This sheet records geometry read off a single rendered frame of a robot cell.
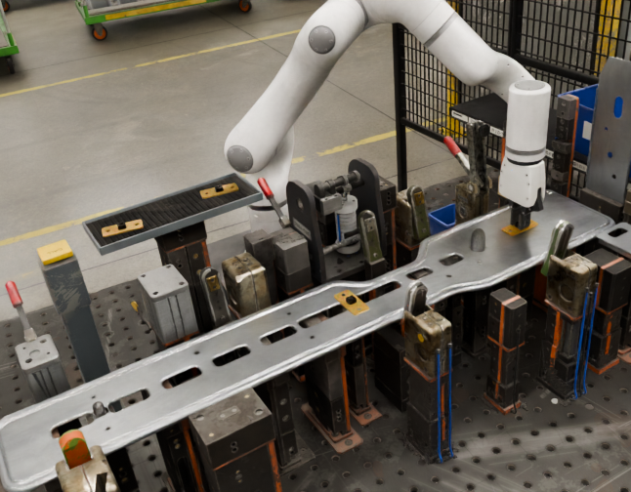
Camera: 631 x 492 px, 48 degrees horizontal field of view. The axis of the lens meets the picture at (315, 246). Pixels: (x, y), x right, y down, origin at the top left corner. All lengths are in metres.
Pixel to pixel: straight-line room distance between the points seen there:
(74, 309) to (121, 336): 0.46
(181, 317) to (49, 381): 0.27
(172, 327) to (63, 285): 0.25
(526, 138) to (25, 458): 1.13
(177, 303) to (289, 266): 0.27
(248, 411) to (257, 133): 0.74
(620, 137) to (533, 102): 0.33
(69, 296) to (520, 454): 0.99
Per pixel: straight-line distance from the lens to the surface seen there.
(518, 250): 1.63
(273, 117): 1.70
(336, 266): 1.64
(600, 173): 1.86
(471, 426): 1.63
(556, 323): 1.61
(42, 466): 1.29
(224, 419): 1.21
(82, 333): 1.61
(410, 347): 1.40
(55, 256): 1.51
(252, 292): 1.47
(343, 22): 1.52
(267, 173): 1.86
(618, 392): 1.75
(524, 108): 1.53
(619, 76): 1.76
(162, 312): 1.41
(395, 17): 1.52
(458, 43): 1.51
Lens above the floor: 1.87
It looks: 32 degrees down
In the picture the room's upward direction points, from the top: 6 degrees counter-clockwise
